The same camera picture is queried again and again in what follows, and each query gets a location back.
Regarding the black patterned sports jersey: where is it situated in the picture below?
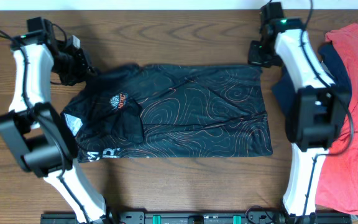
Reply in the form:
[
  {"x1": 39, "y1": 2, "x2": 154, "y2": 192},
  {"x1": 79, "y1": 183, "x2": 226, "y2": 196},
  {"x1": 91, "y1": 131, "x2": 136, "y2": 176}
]
[{"x1": 62, "y1": 64, "x2": 273, "y2": 162}]

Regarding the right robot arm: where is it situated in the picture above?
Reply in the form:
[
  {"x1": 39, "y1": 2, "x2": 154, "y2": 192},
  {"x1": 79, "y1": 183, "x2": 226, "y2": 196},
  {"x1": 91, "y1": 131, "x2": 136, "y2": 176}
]
[{"x1": 249, "y1": 17, "x2": 350, "y2": 223}]

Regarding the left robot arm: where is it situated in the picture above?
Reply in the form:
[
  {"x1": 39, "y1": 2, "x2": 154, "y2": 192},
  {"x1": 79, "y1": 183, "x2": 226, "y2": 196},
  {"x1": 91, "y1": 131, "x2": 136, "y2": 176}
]
[{"x1": 0, "y1": 37, "x2": 114, "y2": 223}]

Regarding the navy blue garment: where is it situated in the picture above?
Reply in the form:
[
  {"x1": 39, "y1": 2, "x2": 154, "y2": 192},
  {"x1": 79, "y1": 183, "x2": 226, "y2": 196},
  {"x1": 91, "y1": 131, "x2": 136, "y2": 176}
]
[{"x1": 272, "y1": 44, "x2": 352, "y2": 116}]

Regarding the red t-shirt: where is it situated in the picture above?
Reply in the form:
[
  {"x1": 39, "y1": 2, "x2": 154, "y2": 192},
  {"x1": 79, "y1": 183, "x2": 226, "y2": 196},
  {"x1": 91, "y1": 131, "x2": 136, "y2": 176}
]
[{"x1": 315, "y1": 23, "x2": 358, "y2": 215}]

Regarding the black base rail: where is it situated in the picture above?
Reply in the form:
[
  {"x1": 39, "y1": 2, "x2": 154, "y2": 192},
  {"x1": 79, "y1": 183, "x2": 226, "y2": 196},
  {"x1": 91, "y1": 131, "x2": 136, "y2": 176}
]
[{"x1": 39, "y1": 202, "x2": 352, "y2": 224}]

